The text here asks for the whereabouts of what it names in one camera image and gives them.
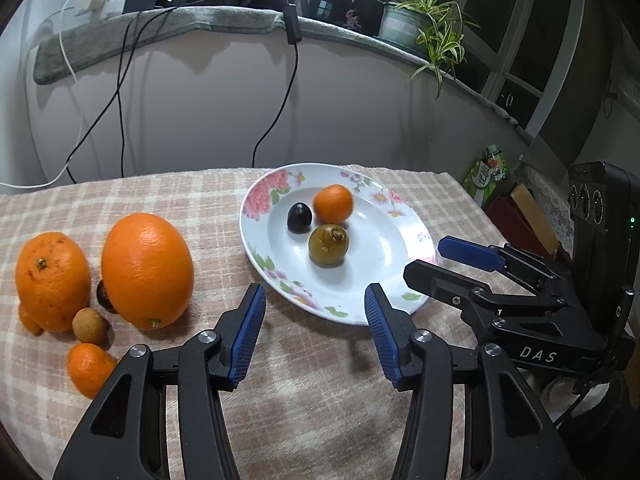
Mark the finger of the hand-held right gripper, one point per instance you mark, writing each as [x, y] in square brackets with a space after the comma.
[465, 251]
[440, 280]

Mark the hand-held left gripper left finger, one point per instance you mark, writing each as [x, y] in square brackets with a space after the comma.
[247, 335]

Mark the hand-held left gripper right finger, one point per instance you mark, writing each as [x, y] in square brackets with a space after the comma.
[382, 335]

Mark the floral white plate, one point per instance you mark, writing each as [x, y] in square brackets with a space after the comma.
[360, 280]

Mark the large oval orange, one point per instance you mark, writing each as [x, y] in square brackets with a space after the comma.
[147, 270]

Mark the dark brown chestnut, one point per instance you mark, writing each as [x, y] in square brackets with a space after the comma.
[103, 297]

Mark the brown longan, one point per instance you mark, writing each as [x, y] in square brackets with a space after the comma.
[90, 327]

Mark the small mandarin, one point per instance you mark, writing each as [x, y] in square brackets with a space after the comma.
[333, 203]
[89, 370]
[29, 321]

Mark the large round orange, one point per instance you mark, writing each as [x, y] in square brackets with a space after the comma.
[52, 282]

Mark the brown box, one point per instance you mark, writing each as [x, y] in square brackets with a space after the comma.
[525, 210]

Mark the green snack packet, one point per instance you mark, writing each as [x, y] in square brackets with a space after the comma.
[485, 177]

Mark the beige checked tablecloth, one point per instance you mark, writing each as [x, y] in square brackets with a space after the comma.
[310, 400]

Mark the olive green fruit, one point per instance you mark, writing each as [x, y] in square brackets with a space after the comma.
[327, 246]

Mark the black round fruit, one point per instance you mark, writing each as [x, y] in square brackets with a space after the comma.
[300, 217]

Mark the green spider plant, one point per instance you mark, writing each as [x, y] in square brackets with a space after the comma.
[440, 35]

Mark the grey plant pot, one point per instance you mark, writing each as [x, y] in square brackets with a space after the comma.
[400, 25]

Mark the pink flower ornament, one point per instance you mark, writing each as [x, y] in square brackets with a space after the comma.
[353, 19]

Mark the grey sill cloth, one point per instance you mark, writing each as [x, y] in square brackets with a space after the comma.
[220, 17]

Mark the black device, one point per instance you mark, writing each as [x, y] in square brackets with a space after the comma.
[140, 1]

